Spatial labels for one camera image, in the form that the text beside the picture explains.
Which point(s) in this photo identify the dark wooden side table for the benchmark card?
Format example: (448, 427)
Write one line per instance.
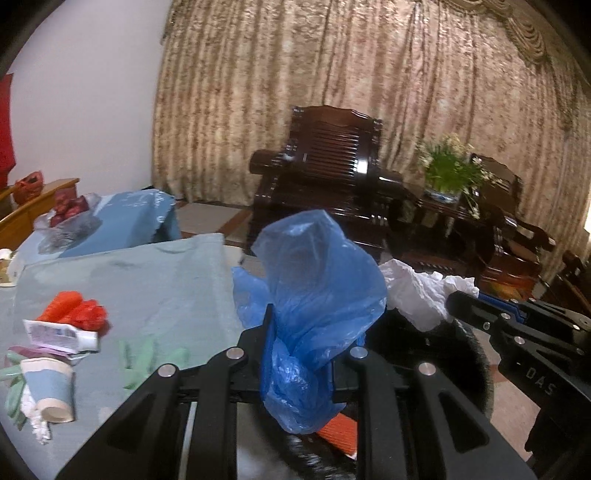
(429, 230)

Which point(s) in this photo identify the blue paper cup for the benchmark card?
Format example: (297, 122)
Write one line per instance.
(48, 387)

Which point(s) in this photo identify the beige patterned curtain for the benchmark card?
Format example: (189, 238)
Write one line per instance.
(277, 69)

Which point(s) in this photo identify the potted green plant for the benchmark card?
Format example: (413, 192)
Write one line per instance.
(448, 170)

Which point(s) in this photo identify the red plastic bag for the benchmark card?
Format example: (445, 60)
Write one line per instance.
(90, 316)

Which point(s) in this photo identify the clear bag of red fruit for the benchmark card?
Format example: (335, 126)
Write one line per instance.
(67, 214)

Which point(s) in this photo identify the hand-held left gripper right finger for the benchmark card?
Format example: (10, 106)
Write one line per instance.
(364, 374)

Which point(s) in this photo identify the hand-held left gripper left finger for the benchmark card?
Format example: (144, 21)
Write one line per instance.
(267, 355)

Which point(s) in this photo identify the dark wooden chair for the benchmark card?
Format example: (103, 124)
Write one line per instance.
(570, 281)

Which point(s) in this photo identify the dark wooden armchair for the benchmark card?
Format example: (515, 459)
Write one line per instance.
(508, 240)
(323, 184)

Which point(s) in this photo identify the red hanging cloth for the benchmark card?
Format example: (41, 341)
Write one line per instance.
(5, 138)

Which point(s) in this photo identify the white tube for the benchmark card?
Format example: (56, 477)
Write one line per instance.
(60, 336)

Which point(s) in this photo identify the blue tablecloth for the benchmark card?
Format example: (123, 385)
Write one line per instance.
(124, 221)

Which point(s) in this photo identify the light green towel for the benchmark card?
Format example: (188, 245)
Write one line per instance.
(161, 295)

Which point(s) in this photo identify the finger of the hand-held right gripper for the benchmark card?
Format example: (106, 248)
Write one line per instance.
(475, 311)
(563, 318)

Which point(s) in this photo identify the green glove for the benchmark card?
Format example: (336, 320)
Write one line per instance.
(138, 362)
(14, 401)

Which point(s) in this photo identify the blue plastic bag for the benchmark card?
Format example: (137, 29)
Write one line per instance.
(314, 277)

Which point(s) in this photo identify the orange foam net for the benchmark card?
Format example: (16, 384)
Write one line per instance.
(57, 307)
(341, 431)

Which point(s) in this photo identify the white tissue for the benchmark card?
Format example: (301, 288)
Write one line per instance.
(37, 422)

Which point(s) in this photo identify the pink face mask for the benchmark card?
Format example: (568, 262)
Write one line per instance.
(27, 353)

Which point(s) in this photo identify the black trash bin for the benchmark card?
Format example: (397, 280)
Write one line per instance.
(461, 369)

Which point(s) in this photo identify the white paper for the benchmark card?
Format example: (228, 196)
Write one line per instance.
(415, 295)

